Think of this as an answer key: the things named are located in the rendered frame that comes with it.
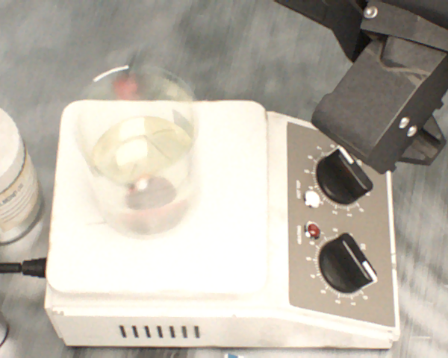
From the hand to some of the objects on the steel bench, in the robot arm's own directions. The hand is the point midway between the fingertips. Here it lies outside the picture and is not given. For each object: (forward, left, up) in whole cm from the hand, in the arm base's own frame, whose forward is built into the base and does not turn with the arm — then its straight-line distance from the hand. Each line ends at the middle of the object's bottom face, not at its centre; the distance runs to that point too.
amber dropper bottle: (+14, +15, -22) cm, 30 cm away
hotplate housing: (+2, +6, -22) cm, 23 cm away
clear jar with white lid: (+17, +7, -21) cm, 28 cm away
